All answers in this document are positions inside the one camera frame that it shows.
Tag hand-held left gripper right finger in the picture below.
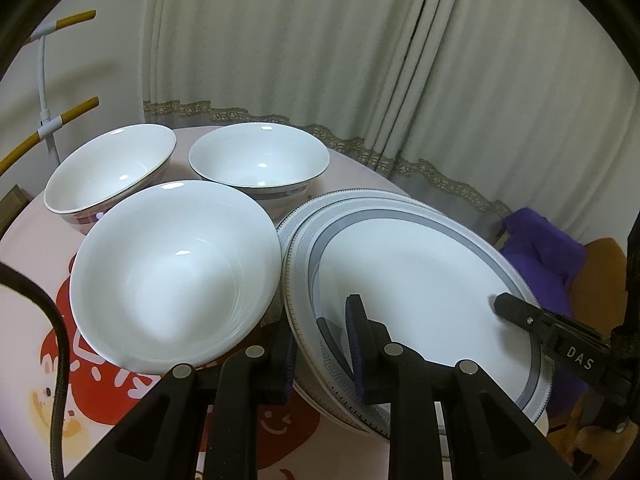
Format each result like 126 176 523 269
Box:
344 294 551 480

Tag white bowl grey band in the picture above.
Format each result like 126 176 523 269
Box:
44 124 177 235
70 180 280 375
188 121 332 221

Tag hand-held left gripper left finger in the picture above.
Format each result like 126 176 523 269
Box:
97 320 297 480

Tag wooden barre rail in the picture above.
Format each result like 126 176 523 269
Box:
52 9 97 31
0 97 100 173

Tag white barre post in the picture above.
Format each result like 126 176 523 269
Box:
31 22 63 161

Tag brown chair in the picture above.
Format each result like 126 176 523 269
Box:
545 237 631 480

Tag purple cloth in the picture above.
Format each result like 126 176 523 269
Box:
500 206 591 411

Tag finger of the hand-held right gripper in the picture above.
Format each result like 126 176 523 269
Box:
492 291 566 346

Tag brown wooden bench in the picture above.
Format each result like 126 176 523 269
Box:
0 185 31 231

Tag pale pleated curtain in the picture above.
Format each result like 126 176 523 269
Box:
142 0 441 176
370 0 640 241

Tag white plate grey rim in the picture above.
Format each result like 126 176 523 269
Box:
276 189 531 443
292 197 556 436

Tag round white table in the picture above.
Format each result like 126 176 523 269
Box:
0 126 551 480

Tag black cable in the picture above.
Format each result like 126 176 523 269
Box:
0 261 71 480

